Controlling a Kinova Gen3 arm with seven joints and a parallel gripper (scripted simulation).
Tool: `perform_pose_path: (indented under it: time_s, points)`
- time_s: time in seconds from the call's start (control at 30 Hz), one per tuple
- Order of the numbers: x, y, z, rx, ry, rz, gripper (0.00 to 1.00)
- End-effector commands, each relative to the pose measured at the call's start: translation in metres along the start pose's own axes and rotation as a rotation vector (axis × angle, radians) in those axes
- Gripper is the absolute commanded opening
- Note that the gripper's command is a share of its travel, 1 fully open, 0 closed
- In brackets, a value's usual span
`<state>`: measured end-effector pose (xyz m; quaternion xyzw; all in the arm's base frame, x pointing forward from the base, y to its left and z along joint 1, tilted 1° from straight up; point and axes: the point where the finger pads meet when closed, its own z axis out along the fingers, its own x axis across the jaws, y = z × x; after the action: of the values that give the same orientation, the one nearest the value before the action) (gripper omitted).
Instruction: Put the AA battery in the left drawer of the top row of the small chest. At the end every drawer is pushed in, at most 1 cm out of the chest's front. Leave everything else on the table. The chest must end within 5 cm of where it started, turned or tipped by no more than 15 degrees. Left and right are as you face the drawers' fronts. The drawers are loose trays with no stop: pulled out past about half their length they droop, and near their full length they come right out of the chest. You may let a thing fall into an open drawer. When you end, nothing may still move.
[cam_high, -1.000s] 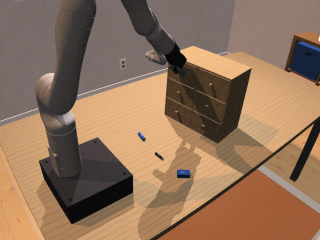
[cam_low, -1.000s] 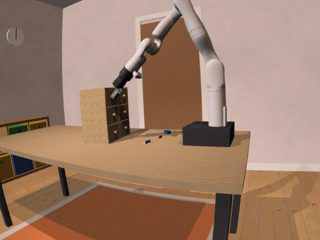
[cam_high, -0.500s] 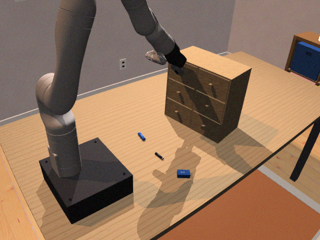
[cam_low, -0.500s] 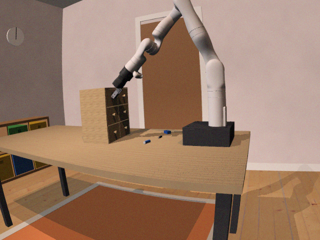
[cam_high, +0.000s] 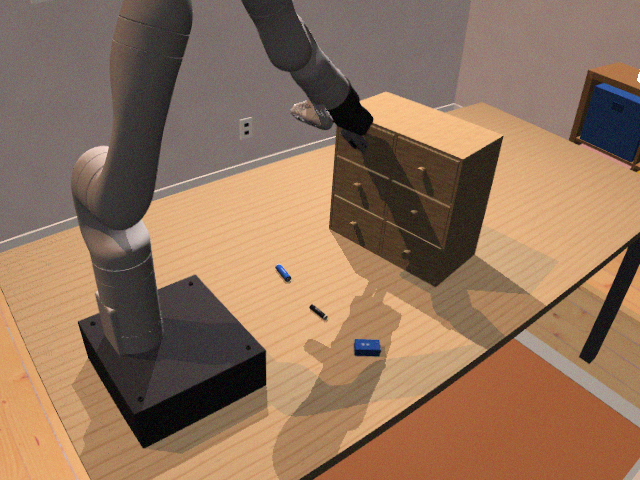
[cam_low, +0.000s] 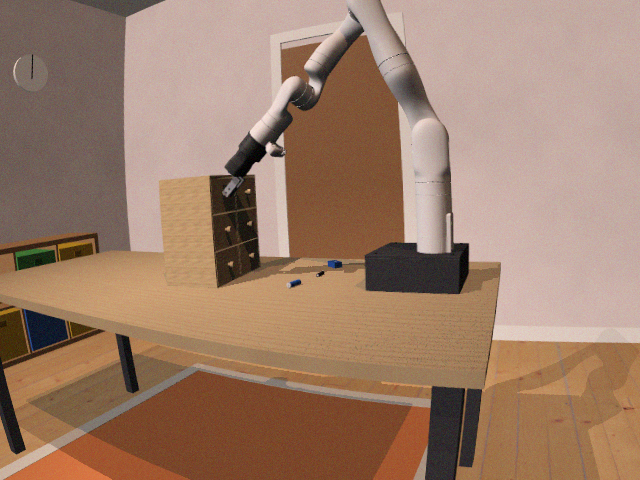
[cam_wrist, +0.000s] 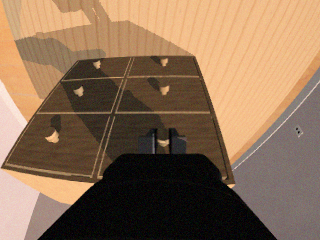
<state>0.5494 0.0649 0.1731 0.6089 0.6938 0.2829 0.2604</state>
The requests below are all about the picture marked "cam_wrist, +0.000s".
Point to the brown wooden drawer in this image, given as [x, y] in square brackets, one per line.
[95, 97]
[200, 132]
[109, 68]
[163, 66]
[62, 145]
[143, 96]

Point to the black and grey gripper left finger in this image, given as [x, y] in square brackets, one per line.
[147, 144]

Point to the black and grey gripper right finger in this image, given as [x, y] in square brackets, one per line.
[177, 143]

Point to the brown wooden chest of drawers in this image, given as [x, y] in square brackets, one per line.
[67, 189]

